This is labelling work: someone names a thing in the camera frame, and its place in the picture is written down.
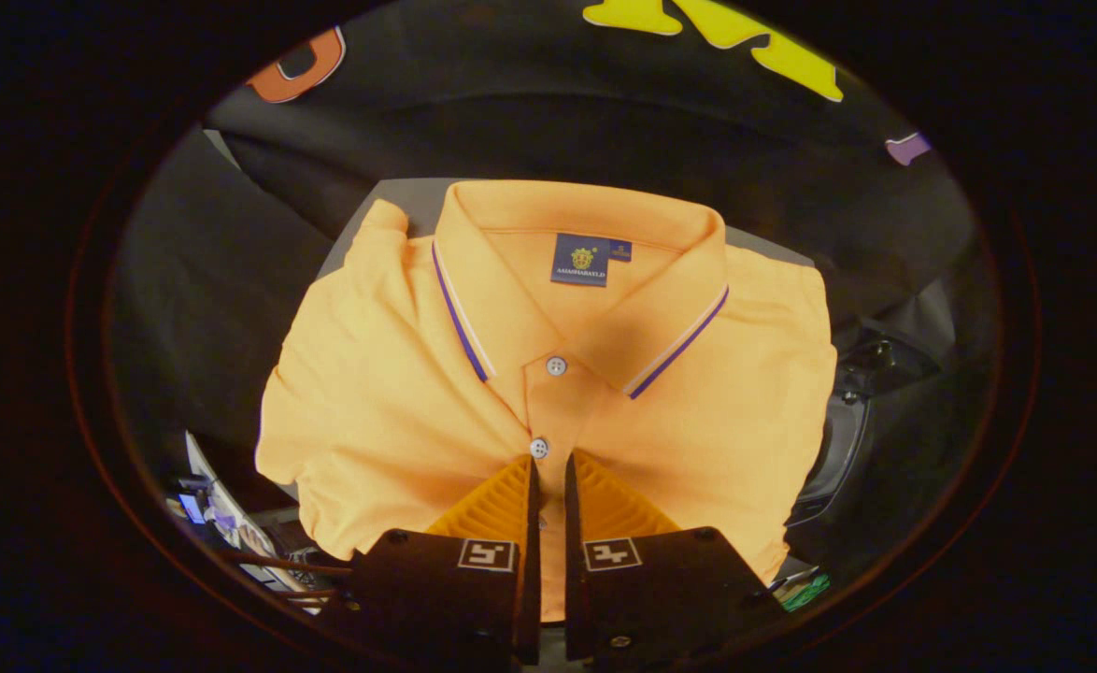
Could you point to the white sheet green edge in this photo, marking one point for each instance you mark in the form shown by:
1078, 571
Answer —
805, 594

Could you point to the small blue screen device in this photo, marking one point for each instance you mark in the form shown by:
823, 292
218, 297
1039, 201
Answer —
192, 508

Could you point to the washing machine lid with window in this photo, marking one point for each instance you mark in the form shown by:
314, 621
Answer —
885, 360

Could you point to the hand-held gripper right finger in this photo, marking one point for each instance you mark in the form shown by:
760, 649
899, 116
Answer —
575, 561

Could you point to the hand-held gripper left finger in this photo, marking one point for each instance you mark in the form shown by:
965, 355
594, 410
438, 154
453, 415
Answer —
528, 561

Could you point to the black backdrop cloth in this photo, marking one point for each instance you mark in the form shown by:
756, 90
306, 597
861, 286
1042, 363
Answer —
511, 121

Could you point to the grey washing machine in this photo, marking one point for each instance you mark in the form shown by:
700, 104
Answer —
838, 449

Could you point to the orange polo shirt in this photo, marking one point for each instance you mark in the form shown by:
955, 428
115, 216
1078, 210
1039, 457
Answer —
390, 393

